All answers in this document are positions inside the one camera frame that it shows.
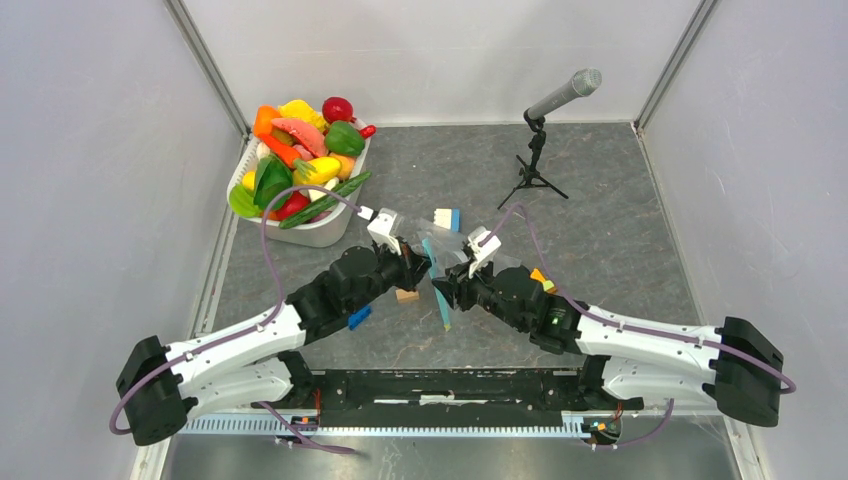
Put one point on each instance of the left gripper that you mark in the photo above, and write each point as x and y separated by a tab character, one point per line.
412	265

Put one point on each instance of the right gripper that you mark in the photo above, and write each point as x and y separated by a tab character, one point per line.
457	285

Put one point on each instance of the clear zip top bag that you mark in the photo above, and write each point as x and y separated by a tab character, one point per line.
444	248

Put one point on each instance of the green toy cucumber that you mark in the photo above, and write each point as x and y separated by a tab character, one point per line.
330	198

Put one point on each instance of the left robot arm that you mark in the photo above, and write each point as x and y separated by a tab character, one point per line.
162	387

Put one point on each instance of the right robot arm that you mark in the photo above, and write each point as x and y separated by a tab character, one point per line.
733	367

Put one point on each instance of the long wooden block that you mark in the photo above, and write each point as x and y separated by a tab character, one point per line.
406	296

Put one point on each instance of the blue green white brick stack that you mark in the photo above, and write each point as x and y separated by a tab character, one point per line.
357	318

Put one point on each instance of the white plastic basket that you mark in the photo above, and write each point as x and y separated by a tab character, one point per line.
323	233

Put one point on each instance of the blue orange green brick stack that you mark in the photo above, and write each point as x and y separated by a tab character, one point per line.
547	285

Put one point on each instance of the red toy tomato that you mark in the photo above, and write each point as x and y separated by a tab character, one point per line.
294	204

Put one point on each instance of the small red toy chili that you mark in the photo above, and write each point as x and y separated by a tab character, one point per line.
367	131

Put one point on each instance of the green toy bell pepper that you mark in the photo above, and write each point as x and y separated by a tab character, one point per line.
344	139

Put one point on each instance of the pink toy watermelon slice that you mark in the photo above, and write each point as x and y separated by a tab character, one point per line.
304	133

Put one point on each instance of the orange toy carrot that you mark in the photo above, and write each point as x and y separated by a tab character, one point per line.
290	157

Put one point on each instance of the red toy apple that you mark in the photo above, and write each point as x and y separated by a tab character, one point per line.
337	109

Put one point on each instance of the black tripod mic stand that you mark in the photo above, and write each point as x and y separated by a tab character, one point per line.
530	175

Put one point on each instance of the orange toy pepper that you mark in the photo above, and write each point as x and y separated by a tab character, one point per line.
263	125

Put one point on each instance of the grey microphone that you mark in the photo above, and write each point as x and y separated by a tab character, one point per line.
582	84

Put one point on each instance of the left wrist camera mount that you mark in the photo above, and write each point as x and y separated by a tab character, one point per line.
381	227

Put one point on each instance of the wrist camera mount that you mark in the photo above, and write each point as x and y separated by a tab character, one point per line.
483	245
381	227

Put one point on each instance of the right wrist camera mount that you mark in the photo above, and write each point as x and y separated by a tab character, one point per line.
483	245

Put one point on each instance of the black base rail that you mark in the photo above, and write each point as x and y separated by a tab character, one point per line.
452	398

